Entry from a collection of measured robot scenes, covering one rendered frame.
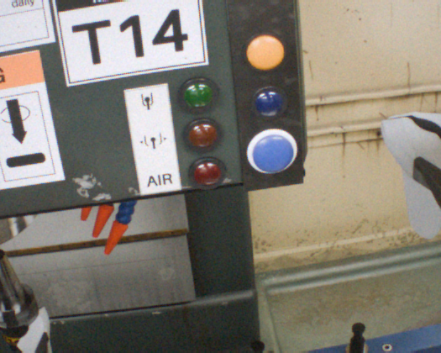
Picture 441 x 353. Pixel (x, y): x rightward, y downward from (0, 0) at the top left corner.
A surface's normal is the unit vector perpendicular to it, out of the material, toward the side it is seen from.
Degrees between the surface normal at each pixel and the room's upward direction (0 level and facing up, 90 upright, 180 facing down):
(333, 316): 0
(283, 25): 90
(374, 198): 90
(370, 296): 0
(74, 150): 90
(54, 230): 90
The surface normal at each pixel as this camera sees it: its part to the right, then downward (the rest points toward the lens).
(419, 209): -0.82, 0.37
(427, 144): -0.09, -0.83
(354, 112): 0.12, 0.54
